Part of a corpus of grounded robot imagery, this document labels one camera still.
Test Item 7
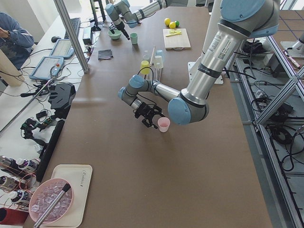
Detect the teach pendant lower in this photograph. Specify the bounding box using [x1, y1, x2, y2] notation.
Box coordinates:
[29, 56, 64, 80]

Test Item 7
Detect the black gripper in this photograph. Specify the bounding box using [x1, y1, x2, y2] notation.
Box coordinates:
[110, 21, 130, 39]
[134, 102, 165, 129]

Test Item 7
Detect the black keyboard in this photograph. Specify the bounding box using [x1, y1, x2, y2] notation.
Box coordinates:
[70, 18, 81, 37]

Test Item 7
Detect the yellow lemon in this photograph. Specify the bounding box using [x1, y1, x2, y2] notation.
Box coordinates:
[164, 18, 171, 27]
[169, 21, 176, 29]

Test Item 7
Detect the light blue plastic cup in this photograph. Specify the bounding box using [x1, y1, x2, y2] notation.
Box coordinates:
[155, 49, 164, 59]

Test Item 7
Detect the white cup holder rack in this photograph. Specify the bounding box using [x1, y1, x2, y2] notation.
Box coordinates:
[142, 46, 164, 81]

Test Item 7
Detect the pink bowl with ice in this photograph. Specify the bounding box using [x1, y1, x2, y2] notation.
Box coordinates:
[29, 178, 74, 224]

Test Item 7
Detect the mint green bowl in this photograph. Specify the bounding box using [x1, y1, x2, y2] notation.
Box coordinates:
[108, 29, 122, 40]

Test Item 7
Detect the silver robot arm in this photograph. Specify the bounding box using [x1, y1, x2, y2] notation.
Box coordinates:
[105, 0, 173, 40]
[118, 0, 280, 125]

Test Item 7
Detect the white plastic cup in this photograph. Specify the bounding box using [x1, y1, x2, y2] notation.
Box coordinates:
[154, 56, 163, 69]

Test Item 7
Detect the grey plastic cup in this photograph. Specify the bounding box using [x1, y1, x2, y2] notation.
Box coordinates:
[142, 54, 151, 62]

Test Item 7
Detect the person in dark clothes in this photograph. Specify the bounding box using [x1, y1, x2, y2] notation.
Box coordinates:
[0, 12, 34, 70]

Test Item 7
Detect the black plastic stand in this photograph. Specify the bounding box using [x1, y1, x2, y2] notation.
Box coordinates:
[48, 83, 76, 119]

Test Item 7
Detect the yellow plastic cup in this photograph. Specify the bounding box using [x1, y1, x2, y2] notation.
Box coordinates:
[140, 60, 152, 75]

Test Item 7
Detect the yellow lemon lower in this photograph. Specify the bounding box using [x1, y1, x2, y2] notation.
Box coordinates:
[164, 18, 171, 27]

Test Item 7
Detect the yellow lemon upper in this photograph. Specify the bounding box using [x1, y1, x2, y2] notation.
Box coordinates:
[169, 21, 176, 29]

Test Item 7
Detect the aluminium frame post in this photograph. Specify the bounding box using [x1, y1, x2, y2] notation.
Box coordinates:
[54, 0, 89, 73]

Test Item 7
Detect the grey folded cloth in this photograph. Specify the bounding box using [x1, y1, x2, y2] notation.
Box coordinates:
[98, 49, 113, 60]

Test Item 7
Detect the green handled grabber stick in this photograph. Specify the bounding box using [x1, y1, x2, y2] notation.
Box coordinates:
[0, 66, 56, 134]

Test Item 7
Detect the cream plastic tray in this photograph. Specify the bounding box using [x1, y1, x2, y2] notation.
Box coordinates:
[35, 164, 93, 228]

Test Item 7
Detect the wooden cutting board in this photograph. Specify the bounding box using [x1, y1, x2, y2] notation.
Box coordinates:
[162, 28, 191, 50]

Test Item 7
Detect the metal scoop in bowl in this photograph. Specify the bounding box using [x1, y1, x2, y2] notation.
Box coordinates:
[33, 183, 71, 228]

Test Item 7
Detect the pink plastic cup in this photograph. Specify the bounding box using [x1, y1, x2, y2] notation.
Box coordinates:
[157, 117, 171, 133]

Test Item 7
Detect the mint green cup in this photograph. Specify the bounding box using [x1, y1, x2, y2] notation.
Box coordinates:
[130, 33, 138, 45]

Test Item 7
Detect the teach pendant upper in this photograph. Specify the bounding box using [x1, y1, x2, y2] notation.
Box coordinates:
[50, 39, 74, 59]

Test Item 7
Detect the teach pendant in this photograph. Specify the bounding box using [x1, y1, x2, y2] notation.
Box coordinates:
[29, 56, 64, 80]
[50, 39, 74, 59]

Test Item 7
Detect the black computer mouse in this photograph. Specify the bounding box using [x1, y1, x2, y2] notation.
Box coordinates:
[51, 36, 61, 43]

